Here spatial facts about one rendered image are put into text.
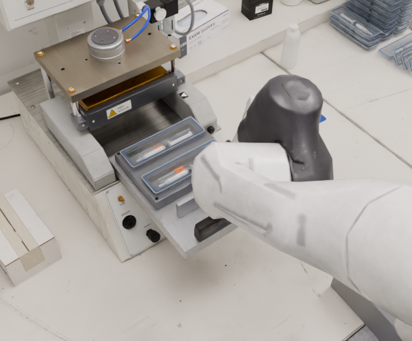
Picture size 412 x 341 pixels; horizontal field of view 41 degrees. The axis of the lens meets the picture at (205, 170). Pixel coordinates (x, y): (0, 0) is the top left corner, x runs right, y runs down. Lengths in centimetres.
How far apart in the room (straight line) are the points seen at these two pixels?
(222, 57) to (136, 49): 54
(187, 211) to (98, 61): 39
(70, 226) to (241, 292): 44
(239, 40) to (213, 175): 119
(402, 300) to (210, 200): 30
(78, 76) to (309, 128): 62
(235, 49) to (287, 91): 108
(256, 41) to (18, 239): 98
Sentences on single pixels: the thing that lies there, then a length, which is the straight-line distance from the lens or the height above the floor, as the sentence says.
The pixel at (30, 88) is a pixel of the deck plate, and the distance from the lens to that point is 148.
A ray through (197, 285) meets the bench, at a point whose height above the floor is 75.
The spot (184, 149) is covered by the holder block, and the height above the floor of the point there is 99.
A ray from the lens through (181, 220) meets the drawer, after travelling 108.
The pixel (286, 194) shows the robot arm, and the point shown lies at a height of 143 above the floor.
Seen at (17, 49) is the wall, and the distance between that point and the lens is 174.
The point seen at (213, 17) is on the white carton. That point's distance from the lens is 179.
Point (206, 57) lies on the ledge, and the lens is 174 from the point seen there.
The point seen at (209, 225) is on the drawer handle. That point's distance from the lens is 103.
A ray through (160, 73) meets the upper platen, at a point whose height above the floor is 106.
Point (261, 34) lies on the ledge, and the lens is 185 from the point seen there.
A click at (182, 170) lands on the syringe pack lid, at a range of 112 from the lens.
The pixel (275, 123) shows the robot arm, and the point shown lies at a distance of 71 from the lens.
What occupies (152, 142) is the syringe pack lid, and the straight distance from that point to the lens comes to 118.
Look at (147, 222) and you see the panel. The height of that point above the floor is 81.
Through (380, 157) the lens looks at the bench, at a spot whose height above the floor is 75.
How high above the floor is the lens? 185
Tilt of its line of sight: 49 degrees down
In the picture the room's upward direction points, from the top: 1 degrees clockwise
